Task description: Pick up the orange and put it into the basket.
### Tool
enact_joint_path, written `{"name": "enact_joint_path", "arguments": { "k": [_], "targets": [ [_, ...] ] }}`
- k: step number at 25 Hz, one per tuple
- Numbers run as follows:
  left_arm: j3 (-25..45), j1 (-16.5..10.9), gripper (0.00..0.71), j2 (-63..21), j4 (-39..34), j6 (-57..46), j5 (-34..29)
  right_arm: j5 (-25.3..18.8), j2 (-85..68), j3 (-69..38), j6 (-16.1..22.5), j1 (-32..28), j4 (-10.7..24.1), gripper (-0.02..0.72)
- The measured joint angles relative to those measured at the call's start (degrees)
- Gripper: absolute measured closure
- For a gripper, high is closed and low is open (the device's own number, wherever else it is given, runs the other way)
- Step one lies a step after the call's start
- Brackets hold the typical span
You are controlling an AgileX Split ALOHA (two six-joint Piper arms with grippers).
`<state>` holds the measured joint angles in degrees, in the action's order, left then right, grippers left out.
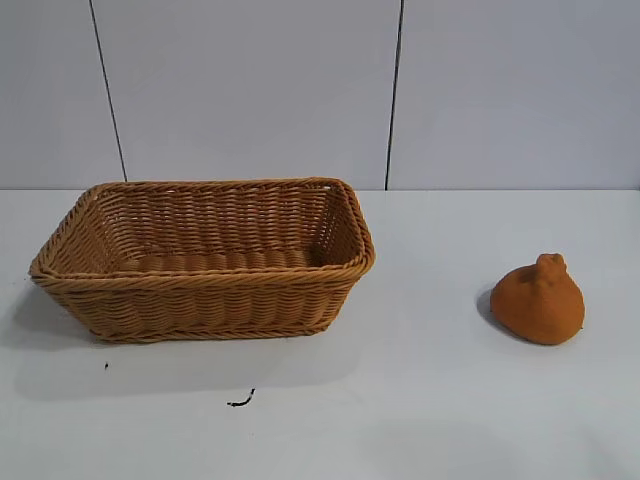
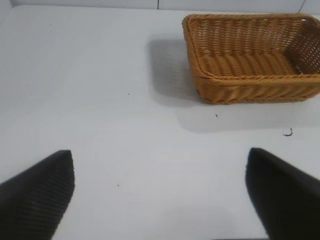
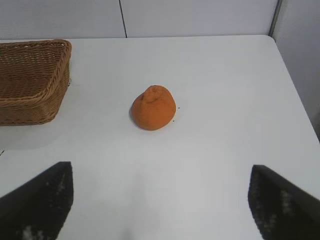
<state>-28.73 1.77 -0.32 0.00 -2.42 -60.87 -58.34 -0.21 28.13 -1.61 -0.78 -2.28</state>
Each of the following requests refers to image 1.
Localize orange with knobby stem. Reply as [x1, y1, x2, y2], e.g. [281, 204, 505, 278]
[489, 253, 587, 347]

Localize brown wicker rectangular basket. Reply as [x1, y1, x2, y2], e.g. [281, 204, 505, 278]
[28, 175, 376, 344]

